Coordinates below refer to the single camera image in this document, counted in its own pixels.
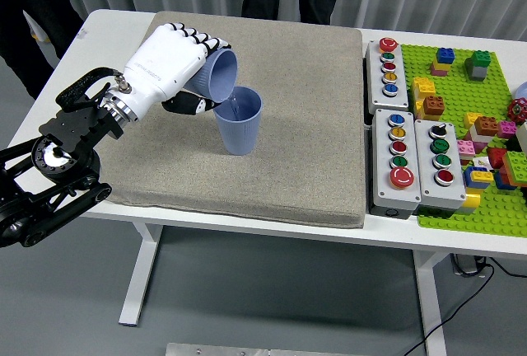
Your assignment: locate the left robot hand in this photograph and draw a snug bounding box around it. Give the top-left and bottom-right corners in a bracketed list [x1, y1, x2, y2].
[122, 21, 232, 122]

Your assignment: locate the white toy brick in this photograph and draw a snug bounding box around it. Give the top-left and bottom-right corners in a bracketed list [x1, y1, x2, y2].
[472, 127, 495, 145]

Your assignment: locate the grey-brown fabric mat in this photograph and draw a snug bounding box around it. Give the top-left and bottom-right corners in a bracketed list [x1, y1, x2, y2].
[75, 11, 367, 229]

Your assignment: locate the silver metal plate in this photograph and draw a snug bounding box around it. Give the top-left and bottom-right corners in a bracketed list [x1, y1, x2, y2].
[165, 342, 343, 356]

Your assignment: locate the large green toy brick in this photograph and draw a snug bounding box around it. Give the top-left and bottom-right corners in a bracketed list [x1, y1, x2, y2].
[501, 150, 527, 189]

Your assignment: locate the green brick baseplate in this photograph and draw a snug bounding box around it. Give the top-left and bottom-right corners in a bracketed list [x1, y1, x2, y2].
[401, 44, 527, 238]

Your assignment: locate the blue ribbed plastic cup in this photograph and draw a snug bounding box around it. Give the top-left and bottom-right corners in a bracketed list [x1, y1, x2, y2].
[212, 86, 263, 157]
[189, 49, 239, 104]

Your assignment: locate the red valve wheel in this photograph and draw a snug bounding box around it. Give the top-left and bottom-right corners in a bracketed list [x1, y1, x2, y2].
[506, 98, 527, 123]

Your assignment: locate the grey selector switch control box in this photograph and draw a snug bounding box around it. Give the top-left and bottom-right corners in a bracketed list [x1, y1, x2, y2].
[413, 119, 469, 215]

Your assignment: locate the white block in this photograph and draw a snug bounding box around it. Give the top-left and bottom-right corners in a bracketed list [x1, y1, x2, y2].
[514, 122, 527, 153]

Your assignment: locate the red toy brick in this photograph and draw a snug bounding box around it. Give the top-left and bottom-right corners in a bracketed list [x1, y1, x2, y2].
[487, 148, 510, 170]

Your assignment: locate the grey toy brick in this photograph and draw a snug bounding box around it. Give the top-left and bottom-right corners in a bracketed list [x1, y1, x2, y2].
[464, 59, 487, 82]

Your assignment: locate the grey power adapter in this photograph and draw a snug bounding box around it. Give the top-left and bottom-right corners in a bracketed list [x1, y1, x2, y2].
[450, 252, 489, 278]

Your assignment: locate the white table leg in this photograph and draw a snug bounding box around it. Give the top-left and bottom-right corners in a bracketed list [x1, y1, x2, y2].
[411, 248, 454, 356]
[118, 222, 166, 327]

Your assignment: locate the grey five-button control box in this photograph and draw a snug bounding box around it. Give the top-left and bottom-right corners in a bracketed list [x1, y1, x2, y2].
[371, 109, 423, 219]
[365, 38, 411, 112]

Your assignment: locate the orange toy brick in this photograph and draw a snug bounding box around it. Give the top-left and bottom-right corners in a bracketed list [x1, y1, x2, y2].
[473, 116, 499, 138]
[422, 95, 446, 121]

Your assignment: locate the black floor cable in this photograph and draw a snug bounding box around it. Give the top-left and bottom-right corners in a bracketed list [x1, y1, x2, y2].
[401, 255, 527, 356]

